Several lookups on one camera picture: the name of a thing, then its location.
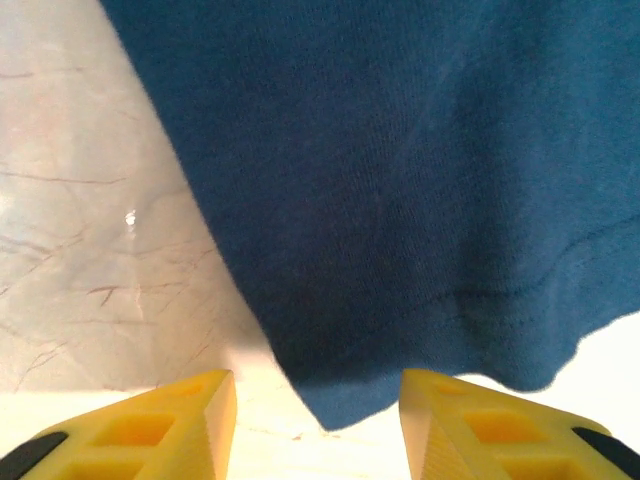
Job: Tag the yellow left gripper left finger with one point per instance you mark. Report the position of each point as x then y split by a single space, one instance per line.
190 430

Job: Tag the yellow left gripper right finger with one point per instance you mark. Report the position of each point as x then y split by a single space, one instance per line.
445 450

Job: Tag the blue t-shirt with cartoon print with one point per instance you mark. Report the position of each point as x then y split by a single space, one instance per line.
375 175

